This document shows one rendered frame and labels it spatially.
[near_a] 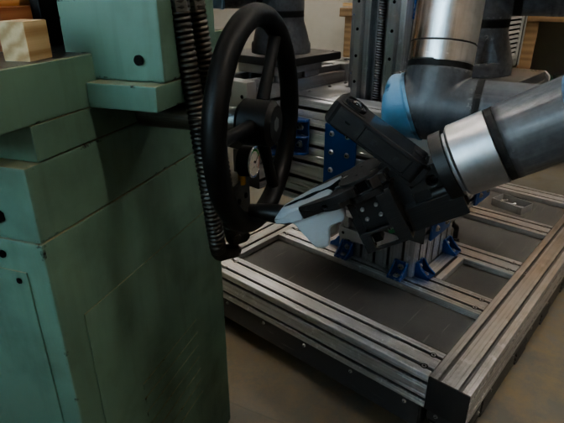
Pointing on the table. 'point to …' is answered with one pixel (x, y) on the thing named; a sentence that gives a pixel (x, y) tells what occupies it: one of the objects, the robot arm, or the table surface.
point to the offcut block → (24, 39)
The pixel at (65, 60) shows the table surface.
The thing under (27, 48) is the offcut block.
